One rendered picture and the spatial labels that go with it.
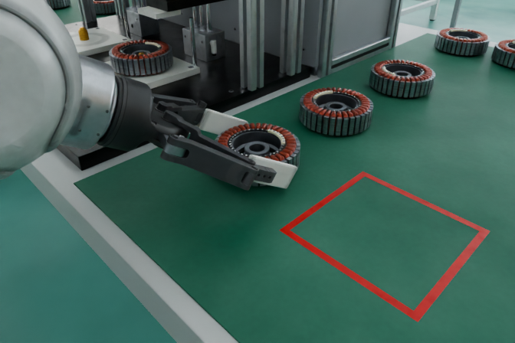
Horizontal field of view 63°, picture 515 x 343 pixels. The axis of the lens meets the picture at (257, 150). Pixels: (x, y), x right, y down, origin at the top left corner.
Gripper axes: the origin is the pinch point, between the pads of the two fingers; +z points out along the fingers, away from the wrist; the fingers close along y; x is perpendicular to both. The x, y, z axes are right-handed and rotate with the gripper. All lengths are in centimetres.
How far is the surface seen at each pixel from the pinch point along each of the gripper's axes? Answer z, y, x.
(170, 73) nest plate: -2.4, -29.3, -0.4
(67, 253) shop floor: 11, -82, -82
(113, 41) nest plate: -7, -54, -3
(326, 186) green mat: 5.7, 8.2, 0.6
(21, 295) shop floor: -2, -70, -90
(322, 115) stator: 10.1, -2.9, 6.8
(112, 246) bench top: -16.4, 6.2, -12.2
